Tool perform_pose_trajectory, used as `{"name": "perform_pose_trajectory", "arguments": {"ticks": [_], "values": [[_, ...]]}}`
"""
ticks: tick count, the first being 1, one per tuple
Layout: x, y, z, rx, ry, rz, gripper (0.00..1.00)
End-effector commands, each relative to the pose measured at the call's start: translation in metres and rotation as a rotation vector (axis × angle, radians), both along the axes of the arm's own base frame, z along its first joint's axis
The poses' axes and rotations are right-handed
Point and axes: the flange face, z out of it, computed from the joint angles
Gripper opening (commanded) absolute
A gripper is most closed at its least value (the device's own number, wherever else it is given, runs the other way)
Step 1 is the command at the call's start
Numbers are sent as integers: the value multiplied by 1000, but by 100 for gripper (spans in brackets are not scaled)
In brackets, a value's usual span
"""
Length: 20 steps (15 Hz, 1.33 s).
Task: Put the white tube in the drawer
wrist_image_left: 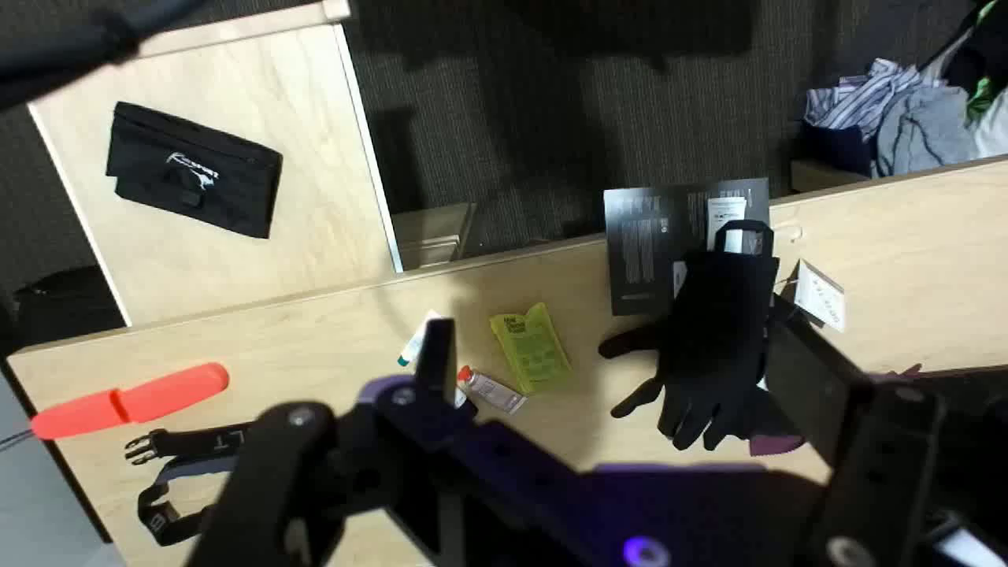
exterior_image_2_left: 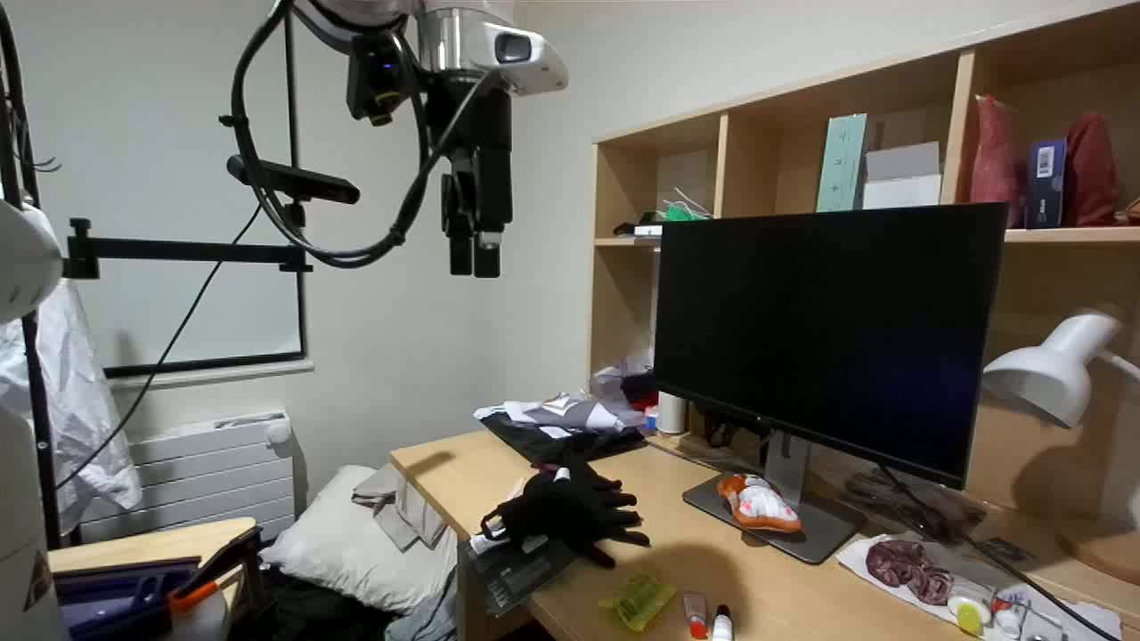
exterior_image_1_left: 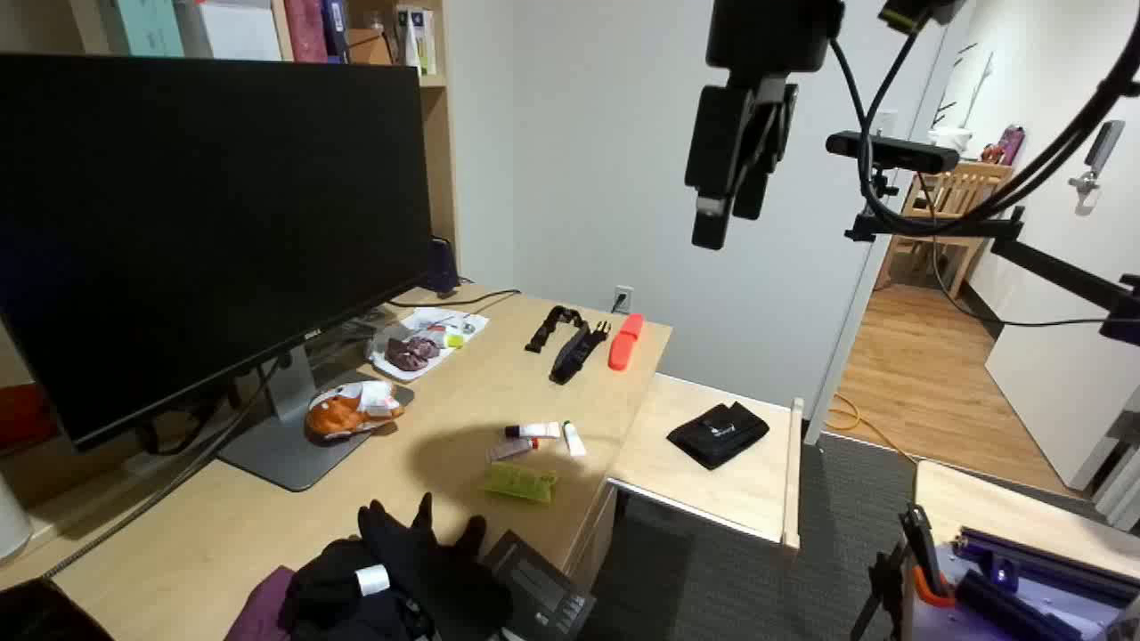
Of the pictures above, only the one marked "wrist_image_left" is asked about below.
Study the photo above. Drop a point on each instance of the pink tube with orange cap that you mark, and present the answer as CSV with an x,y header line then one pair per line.
x,y
490,387

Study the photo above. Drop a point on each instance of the pile of clothes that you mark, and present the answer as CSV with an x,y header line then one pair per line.
x,y
925,86

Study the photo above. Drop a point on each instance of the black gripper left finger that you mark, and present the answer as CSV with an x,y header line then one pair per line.
x,y
435,368

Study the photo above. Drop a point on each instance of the black Roosport pouch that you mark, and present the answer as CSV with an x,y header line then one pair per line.
x,y
197,171

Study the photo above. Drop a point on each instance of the white Aquaphor tube blue cap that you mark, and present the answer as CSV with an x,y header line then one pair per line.
x,y
460,396

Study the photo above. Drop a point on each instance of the green card packet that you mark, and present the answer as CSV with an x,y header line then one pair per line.
x,y
529,347

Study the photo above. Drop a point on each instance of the white paper tag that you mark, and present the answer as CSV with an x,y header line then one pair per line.
x,y
821,297

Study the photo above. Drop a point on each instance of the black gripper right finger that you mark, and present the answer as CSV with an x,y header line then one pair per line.
x,y
813,384

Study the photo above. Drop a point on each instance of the white tube with teal cap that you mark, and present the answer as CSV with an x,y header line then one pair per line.
x,y
413,345

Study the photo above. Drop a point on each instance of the black product box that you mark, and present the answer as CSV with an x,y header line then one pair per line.
x,y
655,229

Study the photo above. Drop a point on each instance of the black gloves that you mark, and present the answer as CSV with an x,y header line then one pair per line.
x,y
711,354

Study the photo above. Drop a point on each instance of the orange marker pen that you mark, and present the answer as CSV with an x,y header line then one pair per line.
x,y
131,404

